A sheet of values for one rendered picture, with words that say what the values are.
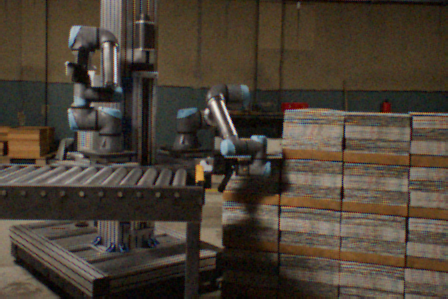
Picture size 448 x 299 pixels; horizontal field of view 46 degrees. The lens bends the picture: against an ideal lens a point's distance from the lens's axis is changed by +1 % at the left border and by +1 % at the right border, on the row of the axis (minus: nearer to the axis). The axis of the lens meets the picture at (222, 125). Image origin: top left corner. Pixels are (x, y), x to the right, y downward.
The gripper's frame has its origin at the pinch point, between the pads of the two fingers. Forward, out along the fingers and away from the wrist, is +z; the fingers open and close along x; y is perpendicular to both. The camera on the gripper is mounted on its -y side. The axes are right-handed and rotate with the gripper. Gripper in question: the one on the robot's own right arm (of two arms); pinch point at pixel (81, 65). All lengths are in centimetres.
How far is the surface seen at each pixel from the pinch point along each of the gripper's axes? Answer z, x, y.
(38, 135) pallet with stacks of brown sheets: -614, 68, 89
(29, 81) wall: -719, 105, 10
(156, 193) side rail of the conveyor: 45, -33, 41
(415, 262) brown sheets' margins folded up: 20, -156, 63
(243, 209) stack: -21, -86, 56
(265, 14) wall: -646, -265, -169
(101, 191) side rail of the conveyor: 41, -14, 43
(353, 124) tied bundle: 4, -123, 6
